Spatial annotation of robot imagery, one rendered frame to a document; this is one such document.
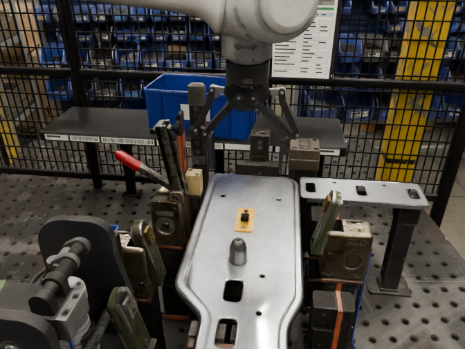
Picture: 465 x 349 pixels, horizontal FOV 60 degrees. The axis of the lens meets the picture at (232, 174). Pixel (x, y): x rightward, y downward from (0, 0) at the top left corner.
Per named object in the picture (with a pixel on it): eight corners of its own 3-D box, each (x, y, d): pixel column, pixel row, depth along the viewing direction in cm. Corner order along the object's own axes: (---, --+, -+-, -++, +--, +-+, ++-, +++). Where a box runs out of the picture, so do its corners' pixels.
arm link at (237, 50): (275, 29, 63) (272, 68, 66) (276, 19, 71) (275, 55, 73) (216, 28, 64) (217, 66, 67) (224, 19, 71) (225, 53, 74)
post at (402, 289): (411, 297, 107) (438, 206, 93) (368, 293, 109) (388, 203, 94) (405, 280, 113) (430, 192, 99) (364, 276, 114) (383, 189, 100)
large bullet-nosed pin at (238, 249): (245, 272, 75) (246, 244, 72) (228, 271, 76) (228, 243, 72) (247, 261, 78) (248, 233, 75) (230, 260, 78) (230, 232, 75)
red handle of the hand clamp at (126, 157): (182, 194, 83) (114, 153, 80) (177, 201, 84) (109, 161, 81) (187, 184, 87) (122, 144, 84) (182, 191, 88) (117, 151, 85)
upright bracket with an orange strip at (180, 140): (192, 287, 111) (180, 114, 86) (187, 286, 111) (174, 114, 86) (194, 279, 113) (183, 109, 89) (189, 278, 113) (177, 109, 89)
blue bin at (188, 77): (248, 140, 115) (248, 96, 108) (147, 131, 121) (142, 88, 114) (257, 119, 129) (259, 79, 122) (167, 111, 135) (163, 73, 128)
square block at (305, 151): (308, 260, 120) (321, 151, 102) (281, 257, 121) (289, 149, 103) (307, 243, 127) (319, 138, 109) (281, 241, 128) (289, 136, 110)
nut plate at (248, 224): (252, 233, 83) (252, 228, 82) (233, 231, 83) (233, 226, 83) (254, 209, 90) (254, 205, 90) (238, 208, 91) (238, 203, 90)
